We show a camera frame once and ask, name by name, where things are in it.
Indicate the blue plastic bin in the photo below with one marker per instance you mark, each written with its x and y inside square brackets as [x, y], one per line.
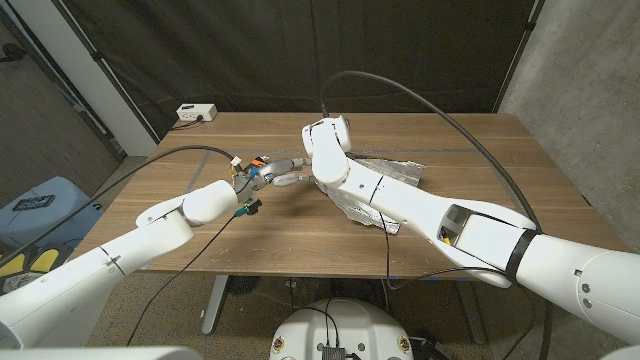
[45, 225]

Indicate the yellow black pad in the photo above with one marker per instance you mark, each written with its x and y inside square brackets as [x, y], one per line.
[44, 260]
[12, 264]

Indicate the white rounded robot base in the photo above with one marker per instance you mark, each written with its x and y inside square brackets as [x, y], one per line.
[345, 325]

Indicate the white table leg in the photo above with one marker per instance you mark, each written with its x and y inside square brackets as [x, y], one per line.
[215, 305]

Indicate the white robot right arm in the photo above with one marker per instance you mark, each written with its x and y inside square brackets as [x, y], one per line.
[425, 210]

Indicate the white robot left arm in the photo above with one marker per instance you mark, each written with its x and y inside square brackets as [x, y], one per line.
[100, 260]

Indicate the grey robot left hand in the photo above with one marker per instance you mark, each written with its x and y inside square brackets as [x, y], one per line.
[280, 172]

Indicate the grey table leg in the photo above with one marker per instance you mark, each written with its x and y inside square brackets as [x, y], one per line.
[471, 312]

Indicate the white robot torso edge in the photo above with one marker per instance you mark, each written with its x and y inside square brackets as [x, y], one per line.
[100, 354]

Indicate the crinkled aluminum foil sheet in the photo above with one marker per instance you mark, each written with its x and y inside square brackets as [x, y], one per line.
[400, 172]

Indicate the black module on robot base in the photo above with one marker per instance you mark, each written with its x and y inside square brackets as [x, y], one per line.
[333, 353]

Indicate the black curtain backdrop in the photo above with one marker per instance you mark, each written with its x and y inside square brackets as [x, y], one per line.
[250, 50]

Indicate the black wall rail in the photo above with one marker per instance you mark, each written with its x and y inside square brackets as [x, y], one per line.
[75, 105]

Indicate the black round fan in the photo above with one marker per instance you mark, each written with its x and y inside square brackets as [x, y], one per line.
[244, 285]

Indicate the white power strip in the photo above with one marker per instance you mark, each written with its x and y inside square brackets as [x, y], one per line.
[196, 112]

